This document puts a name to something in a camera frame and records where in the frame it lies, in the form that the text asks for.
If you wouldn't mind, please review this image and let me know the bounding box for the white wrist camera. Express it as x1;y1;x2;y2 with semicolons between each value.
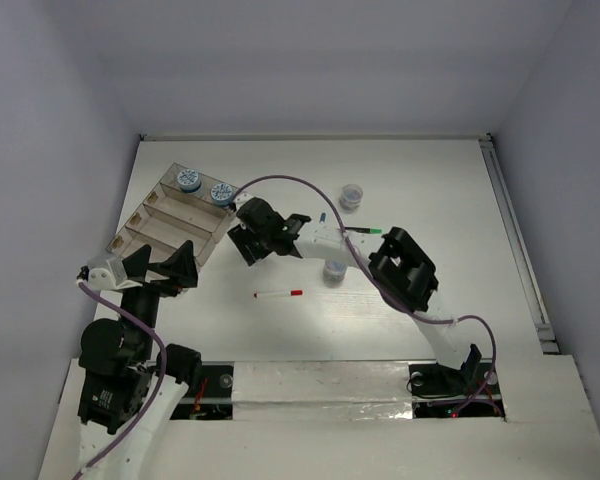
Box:
231;192;253;212
77;253;141;291

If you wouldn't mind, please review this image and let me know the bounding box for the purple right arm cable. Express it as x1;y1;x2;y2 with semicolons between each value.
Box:
234;174;499;416

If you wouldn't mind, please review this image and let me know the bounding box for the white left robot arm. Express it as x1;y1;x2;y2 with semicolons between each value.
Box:
74;240;204;479

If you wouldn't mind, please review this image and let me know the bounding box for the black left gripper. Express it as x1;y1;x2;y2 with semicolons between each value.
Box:
120;236;198;357

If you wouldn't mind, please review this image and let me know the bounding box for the clear three-bin organizer tray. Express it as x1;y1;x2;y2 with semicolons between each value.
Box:
107;163;234;282

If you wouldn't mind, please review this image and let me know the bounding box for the blue-lidded cleaning gel jar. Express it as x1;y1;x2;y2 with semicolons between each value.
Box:
176;168;202;195

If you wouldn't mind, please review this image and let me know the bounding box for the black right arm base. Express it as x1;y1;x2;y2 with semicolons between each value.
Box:
406;361;506;419

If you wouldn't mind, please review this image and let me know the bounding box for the metal rail on table edge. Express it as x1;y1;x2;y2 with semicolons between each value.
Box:
478;135;562;355

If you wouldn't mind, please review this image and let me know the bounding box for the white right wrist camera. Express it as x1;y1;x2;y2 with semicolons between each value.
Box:
231;192;253;212

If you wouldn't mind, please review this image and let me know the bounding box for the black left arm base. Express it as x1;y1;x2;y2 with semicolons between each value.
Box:
171;362;234;421

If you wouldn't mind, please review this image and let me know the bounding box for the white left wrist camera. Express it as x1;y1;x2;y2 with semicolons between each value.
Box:
77;253;141;291

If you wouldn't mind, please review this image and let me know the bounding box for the red-capped white marker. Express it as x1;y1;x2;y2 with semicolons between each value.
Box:
253;289;304;299

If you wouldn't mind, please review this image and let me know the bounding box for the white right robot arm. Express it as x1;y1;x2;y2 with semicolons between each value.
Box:
228;197;481;392

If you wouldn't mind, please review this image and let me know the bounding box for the clear jar of paper clips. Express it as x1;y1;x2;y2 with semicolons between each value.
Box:
323;260;348;285

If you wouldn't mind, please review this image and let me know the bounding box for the green-capped black highlighter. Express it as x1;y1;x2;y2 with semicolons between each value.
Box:
345;226;383;235

